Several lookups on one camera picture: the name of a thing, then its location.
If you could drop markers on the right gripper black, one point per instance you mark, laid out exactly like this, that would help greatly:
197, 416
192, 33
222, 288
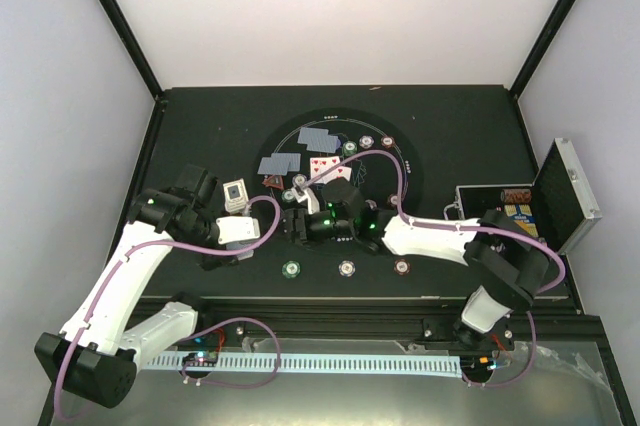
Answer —
294, 219

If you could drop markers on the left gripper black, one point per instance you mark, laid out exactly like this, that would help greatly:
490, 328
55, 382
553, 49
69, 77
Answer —
212, 261

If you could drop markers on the green chips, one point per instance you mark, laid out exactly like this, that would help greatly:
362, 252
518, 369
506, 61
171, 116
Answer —
288, 196
349, 148

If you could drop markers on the red triangular button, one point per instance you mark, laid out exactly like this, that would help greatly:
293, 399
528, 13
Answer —
274, 182

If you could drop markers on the green chip stack source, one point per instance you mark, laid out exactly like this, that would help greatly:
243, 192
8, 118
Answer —
291, 269

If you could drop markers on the face-up hearts card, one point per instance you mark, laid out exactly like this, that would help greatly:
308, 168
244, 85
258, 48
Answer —
341, 172
319, 165

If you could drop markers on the dealt card player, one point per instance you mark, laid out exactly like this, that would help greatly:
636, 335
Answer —
309, 135
292, 162

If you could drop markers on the dealt card top player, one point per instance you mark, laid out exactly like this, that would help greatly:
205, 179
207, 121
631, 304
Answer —
309, 135

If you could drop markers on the brown chips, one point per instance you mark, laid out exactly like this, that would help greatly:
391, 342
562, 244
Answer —
394, 200
387, 141

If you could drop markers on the brown orange chip stack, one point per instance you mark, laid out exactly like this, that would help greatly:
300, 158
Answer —
402, 267

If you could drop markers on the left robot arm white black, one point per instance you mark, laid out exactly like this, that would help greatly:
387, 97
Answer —
95, 355

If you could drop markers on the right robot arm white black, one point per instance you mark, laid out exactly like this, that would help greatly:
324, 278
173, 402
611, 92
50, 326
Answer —
509, 264

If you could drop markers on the round black poker mat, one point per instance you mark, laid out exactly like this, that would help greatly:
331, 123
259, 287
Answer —
377, 172

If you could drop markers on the white card box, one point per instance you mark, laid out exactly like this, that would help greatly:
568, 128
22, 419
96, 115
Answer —
235, 196

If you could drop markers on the left circuit board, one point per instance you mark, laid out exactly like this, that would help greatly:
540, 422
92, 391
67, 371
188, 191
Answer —
200, 359

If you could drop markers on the circuit board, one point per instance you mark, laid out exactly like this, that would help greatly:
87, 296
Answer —
200, 359
490, 363

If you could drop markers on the light blue slotted strip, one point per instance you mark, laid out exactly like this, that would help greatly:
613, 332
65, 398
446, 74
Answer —
359, 364

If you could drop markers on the brown chip row in case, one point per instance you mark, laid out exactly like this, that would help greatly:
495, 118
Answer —
516, 196

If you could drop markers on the boxed card deck in case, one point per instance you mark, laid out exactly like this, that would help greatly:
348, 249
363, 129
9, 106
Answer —
522, 215

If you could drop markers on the right circuit board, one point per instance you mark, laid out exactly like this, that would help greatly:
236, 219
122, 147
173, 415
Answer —
490, 363

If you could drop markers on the aluminium poker case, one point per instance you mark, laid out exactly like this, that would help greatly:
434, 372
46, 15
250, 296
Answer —
563, 203

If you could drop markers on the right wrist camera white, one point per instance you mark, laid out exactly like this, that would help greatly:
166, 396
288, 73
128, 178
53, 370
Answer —
306, 196

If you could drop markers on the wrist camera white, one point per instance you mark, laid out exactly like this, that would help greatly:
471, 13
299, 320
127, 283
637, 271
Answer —
233, 229
306, 196

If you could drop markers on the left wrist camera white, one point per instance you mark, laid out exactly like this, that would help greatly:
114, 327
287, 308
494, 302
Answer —
233, 229

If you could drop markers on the black aluminium rail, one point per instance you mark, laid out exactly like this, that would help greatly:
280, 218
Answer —
403, 319

